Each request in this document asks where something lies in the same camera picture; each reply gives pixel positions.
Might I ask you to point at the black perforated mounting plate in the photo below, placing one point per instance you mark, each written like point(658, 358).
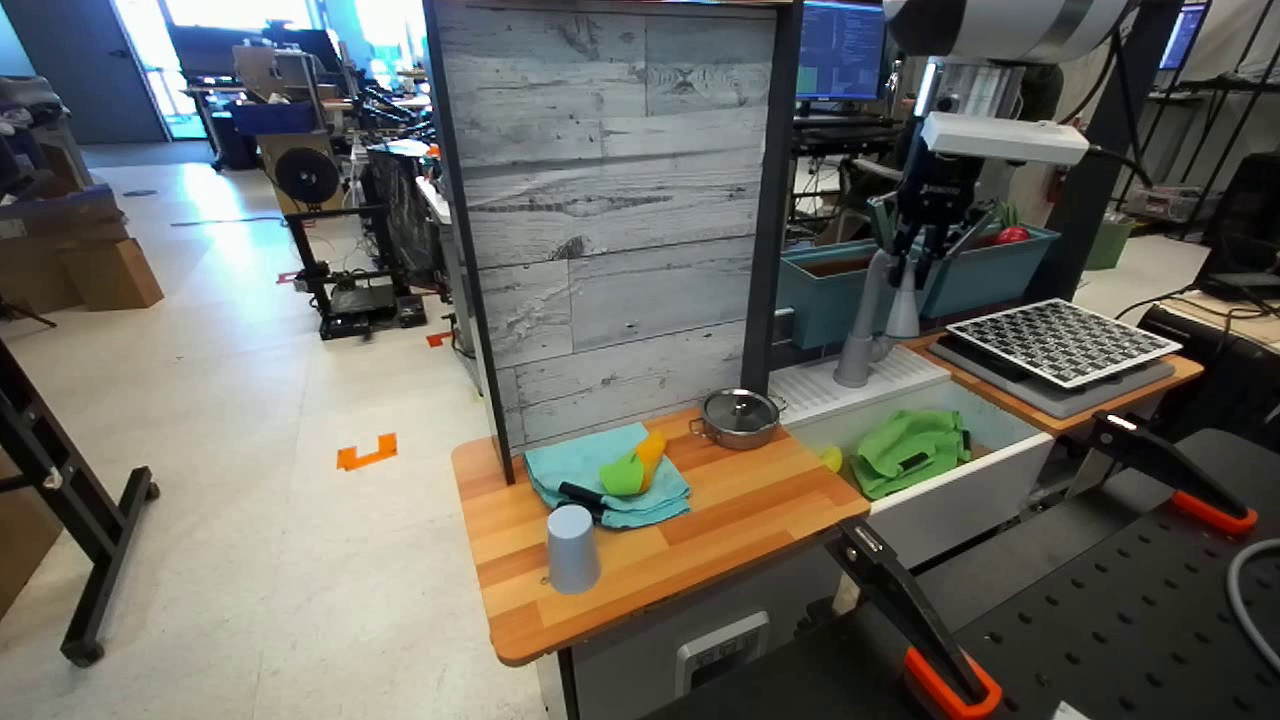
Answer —
point(1093, 610)

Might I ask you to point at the black clamp orange tip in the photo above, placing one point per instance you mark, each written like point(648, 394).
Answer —
point(1161, 474)
point(943, 679)

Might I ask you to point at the left teal planter box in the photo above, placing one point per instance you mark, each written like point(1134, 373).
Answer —
point(821, 284)

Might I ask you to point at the computer monitor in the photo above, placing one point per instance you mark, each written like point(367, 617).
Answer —
point(842, 50)

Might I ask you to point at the white toy sink unit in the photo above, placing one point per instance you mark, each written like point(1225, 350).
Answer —
point(944, 510)

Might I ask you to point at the black clamp orange tip far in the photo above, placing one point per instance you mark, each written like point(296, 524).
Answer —
point(1161, 474)

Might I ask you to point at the green cloth in sink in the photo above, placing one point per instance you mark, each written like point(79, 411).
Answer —
point(911, 448)

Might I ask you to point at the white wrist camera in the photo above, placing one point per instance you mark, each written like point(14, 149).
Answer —
point(1034, 143)

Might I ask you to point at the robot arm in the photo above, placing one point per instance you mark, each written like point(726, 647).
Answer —
point(995, 35)

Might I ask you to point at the yellow banana toy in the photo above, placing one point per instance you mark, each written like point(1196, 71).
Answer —
point(832, 457)

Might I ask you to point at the wooden countertop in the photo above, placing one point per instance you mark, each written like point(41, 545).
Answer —
point(747, 510)

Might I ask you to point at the grey cup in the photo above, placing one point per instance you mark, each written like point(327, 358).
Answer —
point(575, 562)

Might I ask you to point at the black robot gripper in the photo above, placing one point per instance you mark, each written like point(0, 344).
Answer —
point(935, 194)

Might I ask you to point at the black clamp orange tip near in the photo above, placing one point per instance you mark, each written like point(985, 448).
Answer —
point(943, 679)

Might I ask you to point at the cardboard box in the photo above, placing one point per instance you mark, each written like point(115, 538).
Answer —
point(72, 255)

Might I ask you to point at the yellow corn toy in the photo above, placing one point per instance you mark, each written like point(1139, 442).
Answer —
point(632, 474)

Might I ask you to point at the small metal pot lid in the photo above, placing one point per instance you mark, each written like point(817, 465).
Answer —
point(738, 418)

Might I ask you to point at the black and white calibration board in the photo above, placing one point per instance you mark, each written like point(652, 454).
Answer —
point(1062, 342)

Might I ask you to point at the grey toy faucet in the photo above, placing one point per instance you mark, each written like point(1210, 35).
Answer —
point(889, 309)

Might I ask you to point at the teal cloth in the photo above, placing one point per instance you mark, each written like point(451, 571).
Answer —
point(571, 474)

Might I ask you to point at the grey wood backsplash panel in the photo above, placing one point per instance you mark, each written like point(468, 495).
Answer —
point(616, 179)

